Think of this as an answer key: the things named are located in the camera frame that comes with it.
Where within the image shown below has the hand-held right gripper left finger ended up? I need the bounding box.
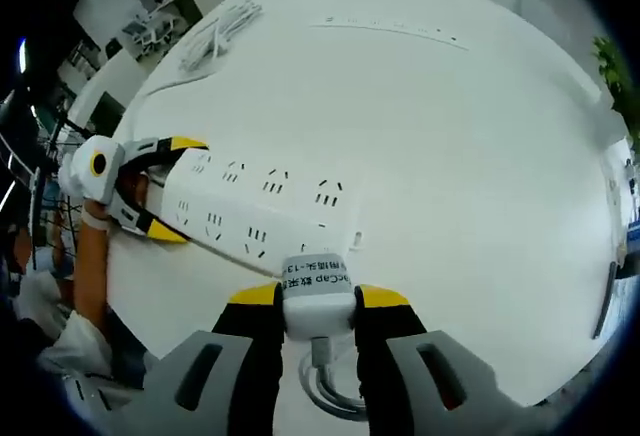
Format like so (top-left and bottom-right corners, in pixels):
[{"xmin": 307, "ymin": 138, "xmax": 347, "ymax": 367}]
[{"xmin": 142, "ymin": 280, "xmax": 287, "ymax": 436}]

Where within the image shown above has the green potted plant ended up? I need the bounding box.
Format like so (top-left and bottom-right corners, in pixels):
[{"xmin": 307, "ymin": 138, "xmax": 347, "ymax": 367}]
[{"xmin": 591, "ymin": 34, "xmax": 638, "ymax": 125}]

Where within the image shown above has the white office chair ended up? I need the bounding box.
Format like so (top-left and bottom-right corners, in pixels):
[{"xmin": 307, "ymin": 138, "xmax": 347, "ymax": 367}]
[{"xmin": 121, "ymin": 16, "xmax": 177, "ymax": 60}]

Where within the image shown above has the white charger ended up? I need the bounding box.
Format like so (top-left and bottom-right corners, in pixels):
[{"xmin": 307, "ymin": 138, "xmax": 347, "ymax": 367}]
[{"xmin": 280, "ymin": 254, "xmax": 358, "ymax": 343}]

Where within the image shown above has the flush desk socket panel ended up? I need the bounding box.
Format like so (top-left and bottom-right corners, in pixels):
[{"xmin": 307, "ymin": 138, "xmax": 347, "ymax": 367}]
[{"xmin": 308, "ymin": 14, "xmax": 472, "ymax": 53}]

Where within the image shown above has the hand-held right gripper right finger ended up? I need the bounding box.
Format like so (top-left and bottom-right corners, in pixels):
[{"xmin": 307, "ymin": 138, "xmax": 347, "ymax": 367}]
[{"xmin": 352, "ymin": 283, "xmax": 507, "ymax": 436}]

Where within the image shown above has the person's white clothing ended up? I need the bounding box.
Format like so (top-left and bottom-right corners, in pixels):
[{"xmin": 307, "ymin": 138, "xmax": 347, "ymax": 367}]
[{"xmin": 38, "ymin": 309, "xmax": 147, "ymax": 393}]

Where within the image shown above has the white power strip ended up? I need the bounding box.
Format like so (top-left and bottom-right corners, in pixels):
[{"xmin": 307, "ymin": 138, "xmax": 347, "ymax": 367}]
[{"xmin": 144, "ymin": 148, "xmax": 365, "ymax": 278}]

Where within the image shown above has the person's left hand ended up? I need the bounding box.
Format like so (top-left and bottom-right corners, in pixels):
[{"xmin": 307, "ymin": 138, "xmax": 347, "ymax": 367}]
[{"xmin": 79, "ymin": 198, "xmax": 113, "ymax": 233}]

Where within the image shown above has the white cable bundle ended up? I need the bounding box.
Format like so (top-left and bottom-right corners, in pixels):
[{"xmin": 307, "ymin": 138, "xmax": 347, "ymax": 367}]
[{"xmin": 133, "ymin": 0, "xmax": 265, "ymax": 107}]

